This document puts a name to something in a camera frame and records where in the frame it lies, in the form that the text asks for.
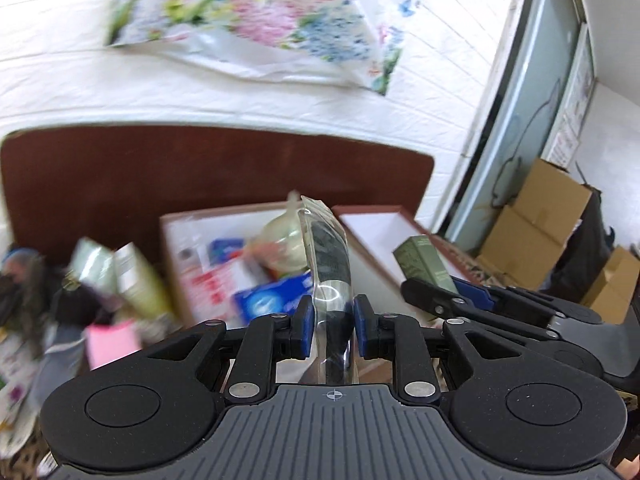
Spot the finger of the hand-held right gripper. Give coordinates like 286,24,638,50
400,279,560,342
450,276,603,326

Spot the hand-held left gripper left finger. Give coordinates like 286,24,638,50
145,296,316,406

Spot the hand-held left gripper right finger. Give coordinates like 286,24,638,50
352,294,526,406

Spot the olive green box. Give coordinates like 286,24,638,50
392,235,458,296

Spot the blue white box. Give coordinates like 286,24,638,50
232,272,313,323

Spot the clear packet with black item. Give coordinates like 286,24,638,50
297,195,358,386

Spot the white cardboard box container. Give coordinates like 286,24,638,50
159,202,401,331

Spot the brown cardboard box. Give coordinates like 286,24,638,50
475,205,576,291
512,157,598,241
580,245,640,326

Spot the white box lid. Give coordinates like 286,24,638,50
332,204,483,311

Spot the pink white packet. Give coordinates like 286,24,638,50
180,262,261,321

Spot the small blue packet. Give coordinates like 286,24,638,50
207,237,248,266

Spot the light green box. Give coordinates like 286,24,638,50
115,242,173,318

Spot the pink paper sheet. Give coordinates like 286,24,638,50
85,320,143,368

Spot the sliding glass door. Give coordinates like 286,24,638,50
440,0,588,256

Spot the dark brown wooden headboard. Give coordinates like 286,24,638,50
0,125,436,261

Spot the black pouch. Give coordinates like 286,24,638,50
50,280,108,326

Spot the grey blue cloth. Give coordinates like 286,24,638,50
0,247,46,281

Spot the dark tangled bundle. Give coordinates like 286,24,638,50
0,270,31,321

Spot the floral printed card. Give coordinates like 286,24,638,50
0,330,46,456

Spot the floral plastic bag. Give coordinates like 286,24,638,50
102,0,431,96

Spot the leopard print blanket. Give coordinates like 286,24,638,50
0,232,506,480

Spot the white wall poster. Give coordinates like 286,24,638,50
542,25,598,171

